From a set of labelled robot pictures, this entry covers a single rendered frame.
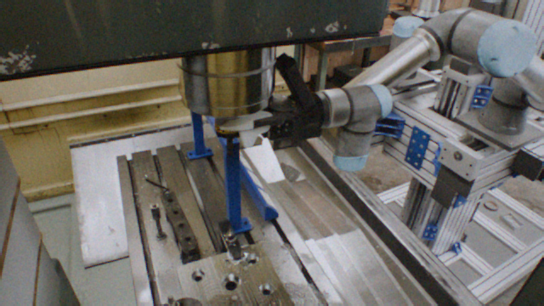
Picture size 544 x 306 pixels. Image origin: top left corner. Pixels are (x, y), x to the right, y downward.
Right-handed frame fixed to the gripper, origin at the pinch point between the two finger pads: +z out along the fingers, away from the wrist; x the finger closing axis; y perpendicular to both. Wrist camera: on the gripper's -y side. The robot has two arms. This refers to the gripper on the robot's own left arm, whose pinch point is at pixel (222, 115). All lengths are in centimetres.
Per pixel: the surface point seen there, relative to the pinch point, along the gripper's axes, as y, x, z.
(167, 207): 48, 33, 8
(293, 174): 77, 70, -55
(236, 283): 46.1, -1.3, -2.2
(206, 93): -7.2, -6.3, 4.0
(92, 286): 83, 41, 38
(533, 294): 42, -34, -66
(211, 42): -16.7, -12.5, 4.7
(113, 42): -17.7, -12.5, 15.6
